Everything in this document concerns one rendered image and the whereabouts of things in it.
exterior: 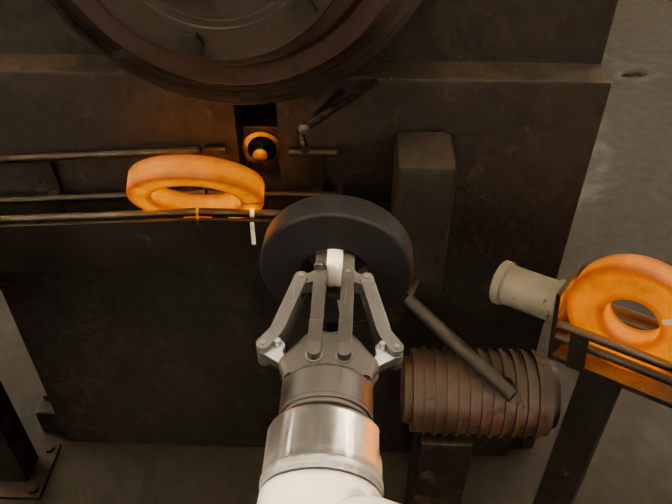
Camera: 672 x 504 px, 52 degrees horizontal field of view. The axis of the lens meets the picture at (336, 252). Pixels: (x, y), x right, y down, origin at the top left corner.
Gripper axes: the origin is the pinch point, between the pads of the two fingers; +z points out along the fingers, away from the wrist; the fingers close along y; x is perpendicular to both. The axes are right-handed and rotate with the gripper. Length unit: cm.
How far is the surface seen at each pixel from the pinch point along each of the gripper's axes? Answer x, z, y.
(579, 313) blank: -15.9, 7.2, 29.5
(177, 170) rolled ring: -3.5, 17.7, -20.3
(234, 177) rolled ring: -5.6, 19.2, -13.7
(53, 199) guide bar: -17, 28, -44
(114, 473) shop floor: -85, 21, -48
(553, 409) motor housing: -34.4, 5.8, 30.0
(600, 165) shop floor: -92, 144, 84
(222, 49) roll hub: 13.9, 15.1, -12.3
